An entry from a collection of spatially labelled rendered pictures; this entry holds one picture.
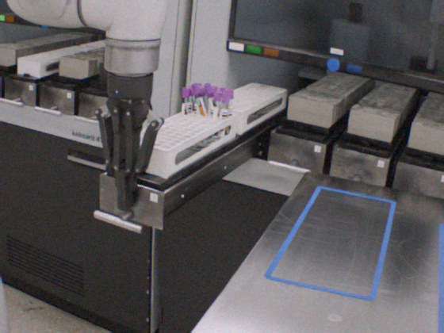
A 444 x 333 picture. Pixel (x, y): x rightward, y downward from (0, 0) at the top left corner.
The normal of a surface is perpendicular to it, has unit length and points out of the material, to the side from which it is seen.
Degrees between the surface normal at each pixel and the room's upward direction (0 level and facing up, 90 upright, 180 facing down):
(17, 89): 90
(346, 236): 0
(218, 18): 90
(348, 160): 90
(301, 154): 90
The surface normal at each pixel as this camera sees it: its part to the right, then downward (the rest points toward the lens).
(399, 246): 0.09, -0.94
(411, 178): -0.42, 0.27
